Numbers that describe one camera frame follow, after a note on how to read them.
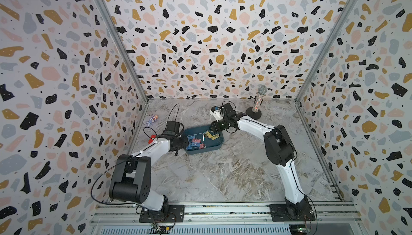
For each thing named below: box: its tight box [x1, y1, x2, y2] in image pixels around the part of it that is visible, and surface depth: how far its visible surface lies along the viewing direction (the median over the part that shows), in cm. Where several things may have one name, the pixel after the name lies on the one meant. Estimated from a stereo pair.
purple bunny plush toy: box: [145, 114, 159, 127], surface depth 108 cm
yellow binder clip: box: [204, 130, 220, 141], surface depth 102 cm
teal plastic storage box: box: [182, 125, 225, 154], surface depth 100 cm
